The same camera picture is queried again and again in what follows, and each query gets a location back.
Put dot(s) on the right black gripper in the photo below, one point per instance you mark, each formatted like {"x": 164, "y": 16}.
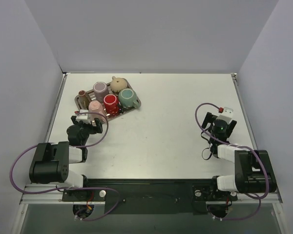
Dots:
{"x": 207, "y": 119}

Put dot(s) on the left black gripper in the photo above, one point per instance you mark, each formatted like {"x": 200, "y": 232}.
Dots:
{"x": 88, "y": 126}

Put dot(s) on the pink mug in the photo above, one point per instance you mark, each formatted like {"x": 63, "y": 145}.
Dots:
{"x": 96, "y": 107}

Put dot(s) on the small brown black cup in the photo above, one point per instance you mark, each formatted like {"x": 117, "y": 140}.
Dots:
{"x": 84, "y": 99}

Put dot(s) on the red mug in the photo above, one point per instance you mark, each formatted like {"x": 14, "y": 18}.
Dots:
{"x": 111, "y": 104}

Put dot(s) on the metal serving tray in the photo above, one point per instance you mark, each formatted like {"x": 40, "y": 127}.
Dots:
{"x": 122, "y": 110}

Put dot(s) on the lilac purple mug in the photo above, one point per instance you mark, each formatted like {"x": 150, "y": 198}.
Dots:
{"x": 100, "y": 90}

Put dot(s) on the teal green glazed mug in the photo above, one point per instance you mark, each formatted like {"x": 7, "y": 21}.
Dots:
{"x": 128, "y": 98}

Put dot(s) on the beige round mug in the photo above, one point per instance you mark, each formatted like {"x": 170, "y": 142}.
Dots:
{"x": 118, "y": 84}

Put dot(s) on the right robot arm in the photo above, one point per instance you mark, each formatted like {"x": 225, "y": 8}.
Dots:
{"x": 251, "y": 174}

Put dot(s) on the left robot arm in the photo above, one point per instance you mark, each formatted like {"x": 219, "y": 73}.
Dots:
{"x": 51, "y": 161}

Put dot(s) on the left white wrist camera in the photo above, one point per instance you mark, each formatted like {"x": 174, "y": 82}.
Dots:
{"x": 84, "y": 115}

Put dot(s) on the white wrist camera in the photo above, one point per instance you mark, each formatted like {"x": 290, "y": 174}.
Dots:
{"x": 84, "y": 115}
{"x": 225, "y": 114}

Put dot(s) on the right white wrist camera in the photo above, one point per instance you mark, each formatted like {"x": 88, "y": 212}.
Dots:
{"x": 225, "y": 114}

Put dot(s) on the aluminium frame rail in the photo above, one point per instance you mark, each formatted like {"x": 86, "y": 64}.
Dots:
{"x": 55, "y": 197}

